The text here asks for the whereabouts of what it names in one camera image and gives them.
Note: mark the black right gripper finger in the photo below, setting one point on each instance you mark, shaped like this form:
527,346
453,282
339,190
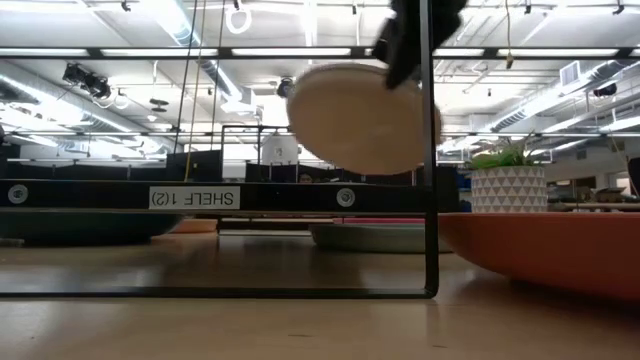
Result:
404,65
387,42

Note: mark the beige plate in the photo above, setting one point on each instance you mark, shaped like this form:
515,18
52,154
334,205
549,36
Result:
350,125

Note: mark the blue-grey plate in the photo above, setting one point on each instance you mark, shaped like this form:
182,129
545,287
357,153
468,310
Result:
370,239

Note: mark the small terracotta plate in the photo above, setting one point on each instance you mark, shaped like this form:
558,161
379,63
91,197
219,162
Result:
195,226

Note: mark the black plate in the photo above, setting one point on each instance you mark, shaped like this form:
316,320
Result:
75,227

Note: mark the black metal wood shelf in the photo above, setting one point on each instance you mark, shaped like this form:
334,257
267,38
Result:
300,197

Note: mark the round black ceiling device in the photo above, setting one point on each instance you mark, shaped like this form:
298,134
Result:
285,89

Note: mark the green succulent plant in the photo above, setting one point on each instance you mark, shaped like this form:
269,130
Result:
500,159

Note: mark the person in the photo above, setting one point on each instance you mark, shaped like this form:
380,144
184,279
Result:
305,178

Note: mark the white cylindrical tank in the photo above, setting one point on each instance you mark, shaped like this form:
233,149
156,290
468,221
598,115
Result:
280,150

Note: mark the white triangle-pattern plant pot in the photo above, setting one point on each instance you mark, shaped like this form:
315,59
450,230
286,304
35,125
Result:
507,190

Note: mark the black ceiling-mounted device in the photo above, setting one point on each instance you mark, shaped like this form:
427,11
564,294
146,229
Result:
606,90
92,82

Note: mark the black office partition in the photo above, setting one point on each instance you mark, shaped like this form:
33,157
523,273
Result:
200,165

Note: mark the orange bowl right foreground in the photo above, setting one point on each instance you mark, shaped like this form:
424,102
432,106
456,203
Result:
550,250

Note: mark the cluttered background desk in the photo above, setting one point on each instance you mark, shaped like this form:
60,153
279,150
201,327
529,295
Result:
600,206

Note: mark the silver ceiling air duct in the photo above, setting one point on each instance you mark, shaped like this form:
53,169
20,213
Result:
235,97

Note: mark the black overhead frame bar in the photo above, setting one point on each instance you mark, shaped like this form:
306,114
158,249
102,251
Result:
225,52

